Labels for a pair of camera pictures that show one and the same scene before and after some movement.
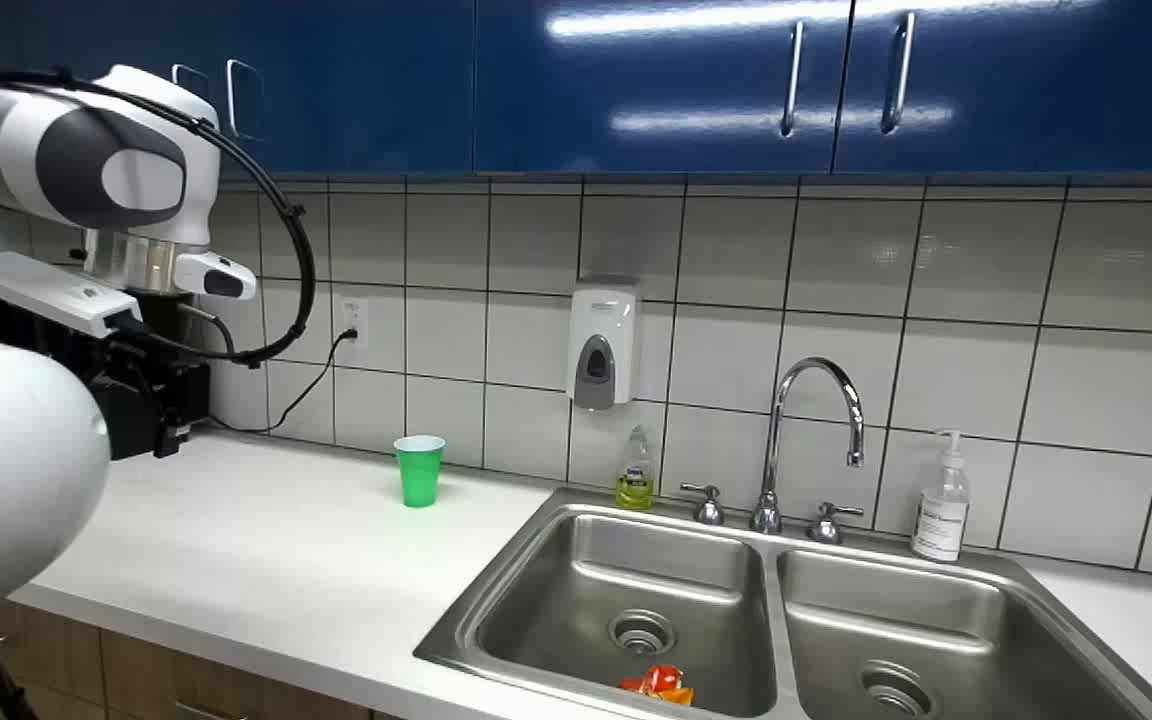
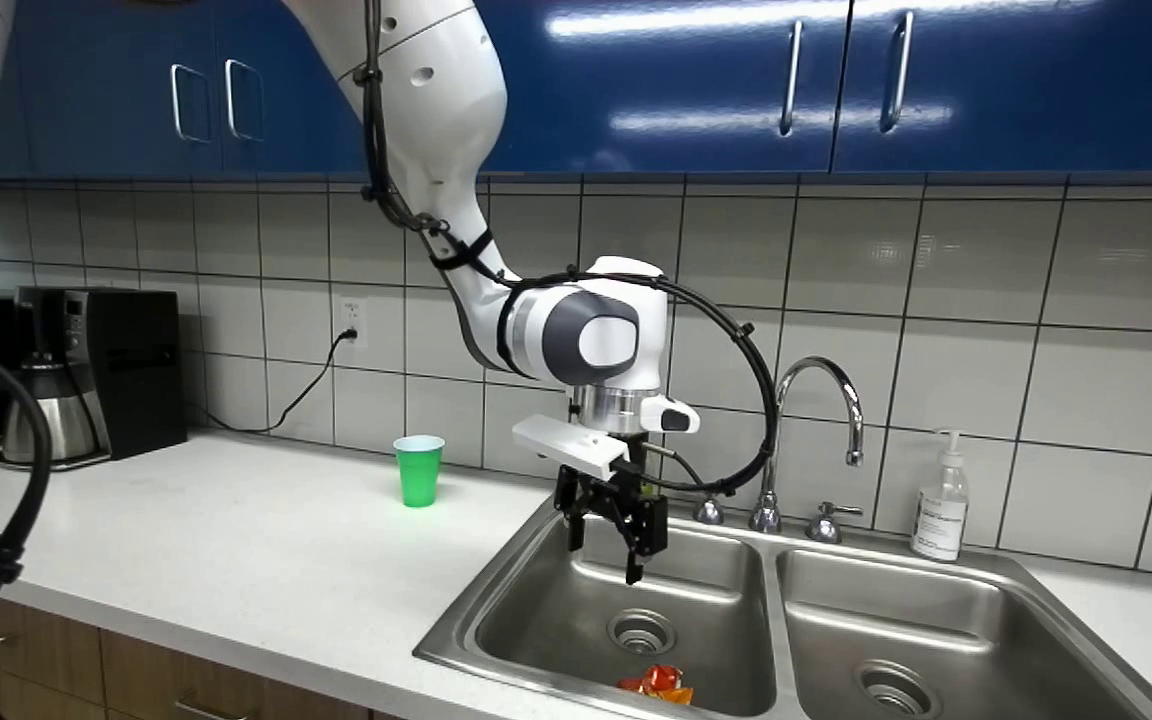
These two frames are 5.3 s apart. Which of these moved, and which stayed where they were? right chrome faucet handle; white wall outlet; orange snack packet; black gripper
Moved: black gripper
Stayed: right chrome faucet handle; white wall outlet; orange snack packet
